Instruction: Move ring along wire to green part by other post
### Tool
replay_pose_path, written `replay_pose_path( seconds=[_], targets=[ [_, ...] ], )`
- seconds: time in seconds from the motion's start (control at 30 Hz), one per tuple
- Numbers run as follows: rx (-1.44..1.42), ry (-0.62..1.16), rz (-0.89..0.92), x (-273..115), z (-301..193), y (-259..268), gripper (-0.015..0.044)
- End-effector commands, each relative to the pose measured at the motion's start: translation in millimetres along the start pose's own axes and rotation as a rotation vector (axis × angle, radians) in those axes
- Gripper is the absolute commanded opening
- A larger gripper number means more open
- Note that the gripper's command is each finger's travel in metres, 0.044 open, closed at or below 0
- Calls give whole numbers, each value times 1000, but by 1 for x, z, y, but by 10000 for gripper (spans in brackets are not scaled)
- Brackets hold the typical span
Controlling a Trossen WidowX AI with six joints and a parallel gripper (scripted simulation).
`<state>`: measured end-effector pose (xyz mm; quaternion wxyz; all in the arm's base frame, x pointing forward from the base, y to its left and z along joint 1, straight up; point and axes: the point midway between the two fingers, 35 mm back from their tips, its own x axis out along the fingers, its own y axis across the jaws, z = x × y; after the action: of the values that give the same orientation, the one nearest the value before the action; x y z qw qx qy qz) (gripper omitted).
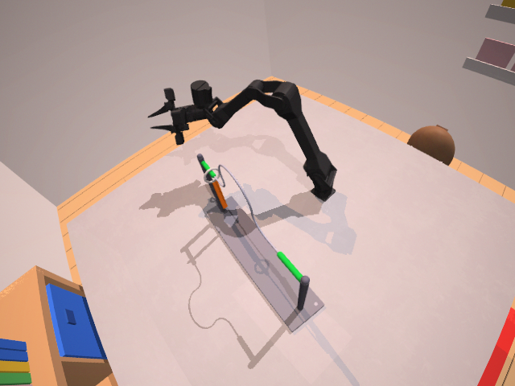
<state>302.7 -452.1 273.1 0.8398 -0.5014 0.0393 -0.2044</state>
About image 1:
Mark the thin grey wire with green sections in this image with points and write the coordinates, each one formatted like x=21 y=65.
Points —
x=284 y=287

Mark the orange handle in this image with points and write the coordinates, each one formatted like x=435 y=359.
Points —
x=216 y=187

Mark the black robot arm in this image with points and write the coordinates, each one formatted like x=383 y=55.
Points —
x=286 y=102

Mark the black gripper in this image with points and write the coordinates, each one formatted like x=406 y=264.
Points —
x=170 y=105

